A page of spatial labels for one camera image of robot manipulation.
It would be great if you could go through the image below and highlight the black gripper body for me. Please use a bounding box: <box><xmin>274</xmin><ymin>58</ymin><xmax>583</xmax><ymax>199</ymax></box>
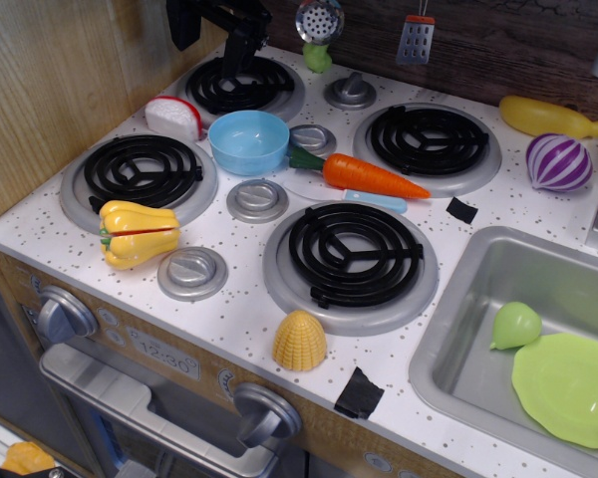
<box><xmin>200</xmin><ymin>0</ymin><xmax>272</xmax><ymax>36</ymax></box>

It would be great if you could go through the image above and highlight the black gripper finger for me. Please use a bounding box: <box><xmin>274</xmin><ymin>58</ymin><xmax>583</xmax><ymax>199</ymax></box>
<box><xmin>221</xmin><ymin>30</ymin><xmax>261</xmax><ymax>79</ymax></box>
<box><xmin>165</xmin><ymin>0</ymin><xmax>201</xmax><ymax>51</ymax></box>

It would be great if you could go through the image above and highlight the yellow toy corn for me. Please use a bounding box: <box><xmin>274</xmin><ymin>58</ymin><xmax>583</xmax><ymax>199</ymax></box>
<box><xmin>272</xmin><ymin>310</ymin><xmax>327</xmax><ymax>371</ymax></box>

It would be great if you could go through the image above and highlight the light blue toy bowl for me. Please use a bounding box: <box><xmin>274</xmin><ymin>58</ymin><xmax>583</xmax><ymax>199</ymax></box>
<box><xmin>207</xmin><ymin>111</ymin><xmax>290</xmax><ymax>176</ymax></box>

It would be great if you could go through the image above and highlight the black burner back left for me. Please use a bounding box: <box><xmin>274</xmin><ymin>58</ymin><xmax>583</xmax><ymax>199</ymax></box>
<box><xmin>176</xmin><ymin>57</ymin><xmax>305</xmax><ymax>127</ymax></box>

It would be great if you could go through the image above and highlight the black burner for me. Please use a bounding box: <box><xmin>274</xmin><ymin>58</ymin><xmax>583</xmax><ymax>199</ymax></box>
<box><xmin>262</xmin><ymin>202</ymin><xmax>439</xmax><ymax>337</ymax></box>
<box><xmin>60</xmin><ymin>133</ymin><xmax>218</xmax><ymax>233</ymax></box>
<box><xmin>353</xmin><ymin>104</ymin><xmax>502</xmax><ymax>198</ymax></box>
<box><xmin>176</xmin><ymin>57</ymin><xmax>305</xmax><ymax>127</ymax></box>

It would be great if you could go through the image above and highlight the silver slotted spoon hanging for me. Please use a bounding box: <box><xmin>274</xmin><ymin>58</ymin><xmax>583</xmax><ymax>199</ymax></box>
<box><xmin>295</xmin><ymin>0</ymin><xmax>345</xmax><ymax>46</ymax></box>

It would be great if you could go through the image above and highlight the green toy vegetable back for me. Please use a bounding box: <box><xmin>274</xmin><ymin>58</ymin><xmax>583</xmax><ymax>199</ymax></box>
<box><xmin>302</xmin><ymin>43</ymin><xmax>332</xmax><ymax>74</ymax></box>

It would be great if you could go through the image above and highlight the white red toy slice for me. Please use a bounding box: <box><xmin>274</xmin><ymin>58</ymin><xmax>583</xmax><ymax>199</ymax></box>
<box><xmin>145</xmin><ymin>96</ymin><xmax>202</xmax><ymax>141</ymax></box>

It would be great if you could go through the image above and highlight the silver stove knob centre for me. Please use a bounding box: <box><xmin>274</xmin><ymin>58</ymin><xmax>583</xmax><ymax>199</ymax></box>
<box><xmin>290</xmin><ymin>124</ymin><xmax>337</xmax><ymax>158</ymax></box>

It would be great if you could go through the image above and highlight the silver stove knob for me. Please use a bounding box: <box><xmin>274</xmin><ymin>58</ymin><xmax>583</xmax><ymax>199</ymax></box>
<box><xmin>156</xmin><ymin>247</ymin><xmax>228</xmax><ymax>302</ymax></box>
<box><xmin>324</xmin><ymin>72</ymin><xmax>377</xmax><ymax>111</ymax></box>
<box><xmin>290</xmin><ymin>124</ymin><xmax>337</xmax><ymax>158</ymax></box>
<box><xmin>226</xmin><ymin>178</ymin><xmax>289</xmax><ymax>224</ymax></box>

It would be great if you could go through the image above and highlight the silver stove knob back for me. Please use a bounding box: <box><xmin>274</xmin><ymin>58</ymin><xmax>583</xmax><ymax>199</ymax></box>
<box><xmin>324</xmin><ymin>72</ymin><xmax>377</xmax><ymax>111</ymax></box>

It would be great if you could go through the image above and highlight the black burner front left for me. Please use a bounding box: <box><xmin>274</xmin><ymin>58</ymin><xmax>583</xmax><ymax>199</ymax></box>
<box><xmin>60</xmin><ymin>133</ymin><xmax>218</xmax><ymax>233</ymax></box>

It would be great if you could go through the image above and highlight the silver stove knob middle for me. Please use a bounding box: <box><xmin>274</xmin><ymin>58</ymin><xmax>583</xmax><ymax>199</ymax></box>
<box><xmin>226</xmin><ymin>178</ymin><xmax>289</xmax><ymax>224</ymax></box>

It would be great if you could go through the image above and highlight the silver orange toy grater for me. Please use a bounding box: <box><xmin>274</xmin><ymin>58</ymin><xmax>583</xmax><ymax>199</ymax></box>
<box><xmin>396</xmin><ymin>15</ymin><xmax>436</xmax><ymax>65</ymax></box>

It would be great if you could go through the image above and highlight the orange toy carrot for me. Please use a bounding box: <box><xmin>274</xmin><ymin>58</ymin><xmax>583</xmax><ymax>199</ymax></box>
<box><xmin>289</xmin><ymin>147</ymin><xmax>432</xmax><ymax>199</ymax></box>

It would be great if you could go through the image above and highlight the yellow toy bell pepper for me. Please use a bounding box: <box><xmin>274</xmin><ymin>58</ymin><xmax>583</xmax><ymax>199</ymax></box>
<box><xmin>99</xmin><ymin>200</ymin><xmax>180</xmax><ymax>270</ymax></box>

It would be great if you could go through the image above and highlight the light blue toy knife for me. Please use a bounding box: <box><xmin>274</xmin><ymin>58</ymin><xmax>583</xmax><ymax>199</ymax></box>
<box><xmin>342</xmin><ymin>189</ymin><xmax>408</xmax><ymax>214</ymax></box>

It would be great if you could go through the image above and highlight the black burner back right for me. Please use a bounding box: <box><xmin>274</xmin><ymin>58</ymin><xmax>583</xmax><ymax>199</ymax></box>
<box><xmin>353</xmin><ymin>104</ymin><xmax>502</xmax><ymax>198</ymax></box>

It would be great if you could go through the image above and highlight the silver stove knob front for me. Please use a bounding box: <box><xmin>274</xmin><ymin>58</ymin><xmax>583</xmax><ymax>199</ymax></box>
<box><xmin>156</xmin><ymin>247</ymin><xmax>228</xmax><ymax>302</ymax></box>

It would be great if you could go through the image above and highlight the black burner front right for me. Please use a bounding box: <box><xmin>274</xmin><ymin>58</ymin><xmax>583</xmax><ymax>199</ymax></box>
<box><xmin>262</xmin><ymin>202</ymin><xmax>439</xmax><ymax>337</ymax></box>

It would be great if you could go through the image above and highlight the black tape piece back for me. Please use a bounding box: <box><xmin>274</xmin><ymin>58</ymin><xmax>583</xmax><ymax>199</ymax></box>
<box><xmin>447</xmin><ymin>197</ymin><xmax>478</xmax><ymax>225</ymax></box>

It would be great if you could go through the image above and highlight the black tape piece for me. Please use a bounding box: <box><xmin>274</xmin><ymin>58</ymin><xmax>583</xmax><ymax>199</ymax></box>
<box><xmin>334</xmin><ymin>367</ymin><xmax>385</xmax><ymax>419</ymax></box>
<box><xmin>447</xmin><ymin>197</ymin><xmax>478</xmax><ymax>225</ymax></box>

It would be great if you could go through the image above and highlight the yellow toy squash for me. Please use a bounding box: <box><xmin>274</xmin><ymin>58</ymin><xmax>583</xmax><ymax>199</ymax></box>
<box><xmin>498</xmin><ymin>96</ymin><xmax>598</xmax><ymax>139</ymax></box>

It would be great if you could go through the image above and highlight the silver oven knob left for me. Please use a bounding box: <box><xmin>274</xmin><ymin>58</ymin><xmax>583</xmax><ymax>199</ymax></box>
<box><xmin>36</xmin><ymin>285</ymin><xmax>99</xmax><ymax>344</ymax></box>

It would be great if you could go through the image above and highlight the silver oven knob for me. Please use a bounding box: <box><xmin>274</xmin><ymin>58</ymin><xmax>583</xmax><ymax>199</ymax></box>
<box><xmin>233</xmin><ymin>382</ymin><xmax>302</xmax><ymax>448</ymax></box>
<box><xmin>36</xmin><ymin>285</ymin><xmax>99</xmax><ymax>344</ymax></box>

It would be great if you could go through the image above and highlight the purple white toy onion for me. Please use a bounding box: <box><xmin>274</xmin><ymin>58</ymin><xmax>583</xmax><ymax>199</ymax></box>
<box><xmin>525</xmin><ymin>133</ymin><xmax>593</xmax><ymax>192</ymax></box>

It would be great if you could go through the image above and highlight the silver oven knob right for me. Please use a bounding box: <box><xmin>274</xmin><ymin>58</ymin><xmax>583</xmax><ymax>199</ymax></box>
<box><xmin>233</xmin><ymin>382</ymin><xmax>302</xmax><ymax>448</ymax></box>

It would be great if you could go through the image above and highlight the black tape piece front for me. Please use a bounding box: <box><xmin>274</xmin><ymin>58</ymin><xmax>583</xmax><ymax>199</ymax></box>
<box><xmin>334</xmin><ymin>367</ymin><xmax>385</xmax><ymax>419</ymax></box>

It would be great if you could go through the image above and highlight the green toy pear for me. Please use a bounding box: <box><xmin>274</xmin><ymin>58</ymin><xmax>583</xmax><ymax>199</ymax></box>
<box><xmin>489</xmin><ymin>302</ymin><xmax>542</xmax><ymax>350</ymax></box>

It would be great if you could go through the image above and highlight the silver sink basin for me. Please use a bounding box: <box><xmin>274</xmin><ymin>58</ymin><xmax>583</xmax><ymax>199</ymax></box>
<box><xmin>410</xmin><ymin>226</ymin><xmax>598</xmax><ymax>477</ymax></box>

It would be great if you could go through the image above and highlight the orange toy on floor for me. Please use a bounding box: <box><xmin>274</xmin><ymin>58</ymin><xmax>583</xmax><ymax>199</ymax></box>
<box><xmin>0</xmin><ymin>442</ymin><xmax>56</xmax><ymax>476</ymax></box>

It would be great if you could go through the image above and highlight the light green toy plate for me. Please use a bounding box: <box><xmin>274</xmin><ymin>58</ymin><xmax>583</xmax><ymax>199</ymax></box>
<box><xmin>511</xmin><ymin>333</ymin><xmax>598</xmax><ymax>449</ymax></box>

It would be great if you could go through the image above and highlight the silver oven door handle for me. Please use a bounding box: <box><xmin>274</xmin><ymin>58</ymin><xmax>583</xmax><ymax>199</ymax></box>
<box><xmin>40</xmin><ymin>344</ymin><xmax>283</xmax><ymax>477</ymax></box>

